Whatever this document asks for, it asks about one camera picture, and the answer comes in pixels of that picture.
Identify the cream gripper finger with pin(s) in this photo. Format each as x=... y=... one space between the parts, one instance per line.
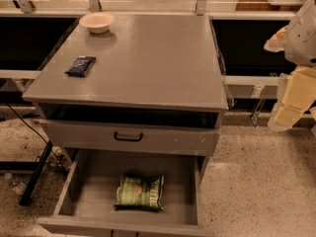
x=295 y=94
x=277 y=41

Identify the green jalapeno chip bag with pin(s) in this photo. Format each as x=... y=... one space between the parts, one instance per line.
x=139 y=192

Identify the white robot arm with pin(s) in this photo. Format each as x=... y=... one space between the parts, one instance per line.
x=300 y=41

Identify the closed grey top drawer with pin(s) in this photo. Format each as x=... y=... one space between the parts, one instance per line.
x=156 y=139

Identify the grey drawer cabinet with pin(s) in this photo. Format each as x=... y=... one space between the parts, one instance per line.
x=149 y=70

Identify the dark blue snack bag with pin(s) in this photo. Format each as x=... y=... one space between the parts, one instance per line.
x=80 y=66

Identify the open grey middle drawer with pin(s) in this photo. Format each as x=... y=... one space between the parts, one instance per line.
x=86 y=204

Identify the white bowl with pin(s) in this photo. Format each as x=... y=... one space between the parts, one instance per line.
x=97 y=22

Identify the black table leg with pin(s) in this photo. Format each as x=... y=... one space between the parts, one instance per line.
x=26 y=198

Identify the black drawer handle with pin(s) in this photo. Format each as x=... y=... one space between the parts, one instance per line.
x=128 y=137

